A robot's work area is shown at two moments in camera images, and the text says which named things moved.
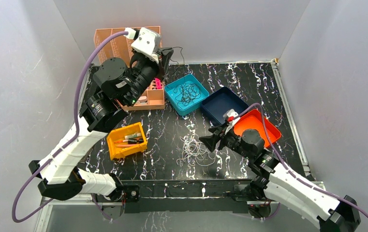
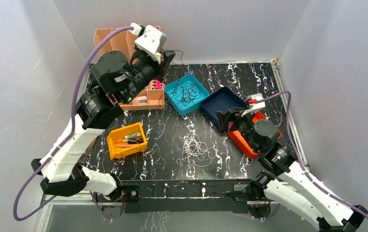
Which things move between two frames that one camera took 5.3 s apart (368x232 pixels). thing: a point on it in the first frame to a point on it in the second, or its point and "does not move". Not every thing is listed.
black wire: x=181 y=53 to x=180 y=69
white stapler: x=142 y=100 does not move
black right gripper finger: x=211 y=141 to x=225 y=118
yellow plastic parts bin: x=129 y=139 does not move
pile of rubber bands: x=195 y=152 does not move
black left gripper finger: x=166 y=56 does not move
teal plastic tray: x=185 y=94 does not move
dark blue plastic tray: x=221 y=102 does not move
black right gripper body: x=233 y=140 to x=246 y=124
